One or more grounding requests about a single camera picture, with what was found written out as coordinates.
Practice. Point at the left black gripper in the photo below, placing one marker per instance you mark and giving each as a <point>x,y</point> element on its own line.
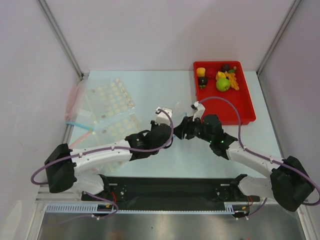
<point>152,123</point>

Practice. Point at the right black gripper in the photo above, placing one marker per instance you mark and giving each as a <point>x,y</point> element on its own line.
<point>188,127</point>

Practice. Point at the blue zipper clear bag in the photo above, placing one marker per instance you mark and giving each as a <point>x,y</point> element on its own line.
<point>178,113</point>

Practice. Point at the green toy apple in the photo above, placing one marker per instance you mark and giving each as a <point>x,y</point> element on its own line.
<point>223,84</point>

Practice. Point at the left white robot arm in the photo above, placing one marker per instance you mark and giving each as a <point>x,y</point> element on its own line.
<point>67,168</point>

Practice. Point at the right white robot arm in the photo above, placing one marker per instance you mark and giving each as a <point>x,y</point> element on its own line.
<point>284,180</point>

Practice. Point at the dotted clear zip bag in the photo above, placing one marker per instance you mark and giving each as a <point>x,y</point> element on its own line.
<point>112,110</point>

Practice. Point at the red plastic tray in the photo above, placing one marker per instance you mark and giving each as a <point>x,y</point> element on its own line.
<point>240,99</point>

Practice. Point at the dark mangosteen toy front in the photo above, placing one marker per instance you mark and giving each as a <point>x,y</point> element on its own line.
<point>202,82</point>

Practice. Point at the dark mangosteen toy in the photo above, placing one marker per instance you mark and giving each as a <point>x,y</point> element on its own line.
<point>202,82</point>
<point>225,67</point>

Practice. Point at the yellow toy fruit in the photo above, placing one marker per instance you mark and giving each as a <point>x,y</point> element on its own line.
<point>200,72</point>

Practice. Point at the red toy fruit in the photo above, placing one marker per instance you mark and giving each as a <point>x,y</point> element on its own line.
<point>210,73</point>

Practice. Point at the orange toy fruit pieces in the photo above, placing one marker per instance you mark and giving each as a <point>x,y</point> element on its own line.
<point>231,76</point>

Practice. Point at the dark mangosteen toy back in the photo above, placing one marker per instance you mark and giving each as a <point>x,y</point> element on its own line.
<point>225,67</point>

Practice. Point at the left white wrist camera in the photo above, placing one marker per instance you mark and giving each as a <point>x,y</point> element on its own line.
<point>163,116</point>

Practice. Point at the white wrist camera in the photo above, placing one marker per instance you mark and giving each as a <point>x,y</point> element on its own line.
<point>198,109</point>
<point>163,116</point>

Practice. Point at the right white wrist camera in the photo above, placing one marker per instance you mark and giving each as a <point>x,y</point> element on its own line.
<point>198,109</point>

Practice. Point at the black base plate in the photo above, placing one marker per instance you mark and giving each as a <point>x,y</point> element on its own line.
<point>171,194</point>

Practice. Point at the white slotted cable duct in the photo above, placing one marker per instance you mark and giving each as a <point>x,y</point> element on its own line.
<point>104,208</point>

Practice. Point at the right corner aluminium post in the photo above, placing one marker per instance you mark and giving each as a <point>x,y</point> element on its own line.
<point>294,7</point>

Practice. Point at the corner aluminium post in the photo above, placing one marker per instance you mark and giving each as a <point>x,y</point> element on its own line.
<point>294,7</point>
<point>53,24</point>

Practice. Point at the left corner aluminium post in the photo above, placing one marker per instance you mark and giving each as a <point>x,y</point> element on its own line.
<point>53,24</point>

